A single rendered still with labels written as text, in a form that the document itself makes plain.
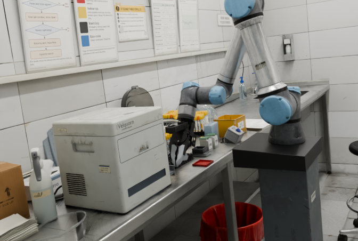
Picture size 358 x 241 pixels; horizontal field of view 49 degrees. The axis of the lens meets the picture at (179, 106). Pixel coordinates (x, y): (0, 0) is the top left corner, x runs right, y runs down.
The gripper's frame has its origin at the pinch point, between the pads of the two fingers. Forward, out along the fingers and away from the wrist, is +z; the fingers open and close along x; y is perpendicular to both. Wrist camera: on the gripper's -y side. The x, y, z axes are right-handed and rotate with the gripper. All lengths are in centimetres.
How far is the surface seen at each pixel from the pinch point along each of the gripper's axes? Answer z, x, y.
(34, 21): -51, 58, -40
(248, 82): -122, 60, 200
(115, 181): 13.9, -2.9, -37.1
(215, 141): -18.8, 1.8, 34.9
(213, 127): -27.1, 6.3, 39.3
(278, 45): -166, 38, 213
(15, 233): 33, 16, -54
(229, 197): 6.5, -5.0, 43.4
